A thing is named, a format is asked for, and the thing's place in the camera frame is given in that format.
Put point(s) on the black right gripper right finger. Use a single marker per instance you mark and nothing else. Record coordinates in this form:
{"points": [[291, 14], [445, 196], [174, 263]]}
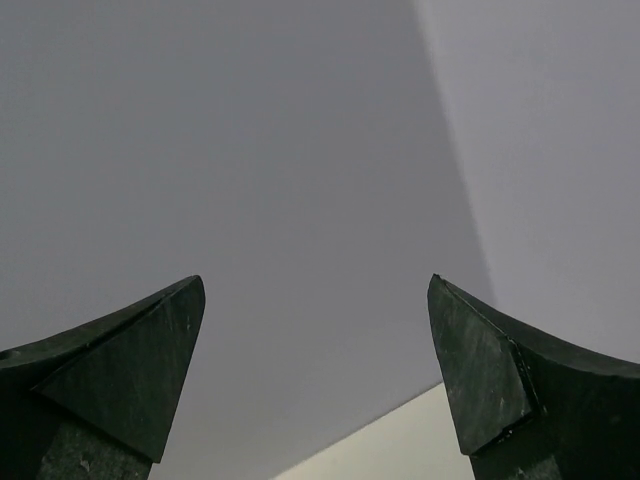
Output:
{"points": [[526, 404]]}

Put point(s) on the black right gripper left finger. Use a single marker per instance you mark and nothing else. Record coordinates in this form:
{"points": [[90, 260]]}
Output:
{"points": [[98, 401]]}

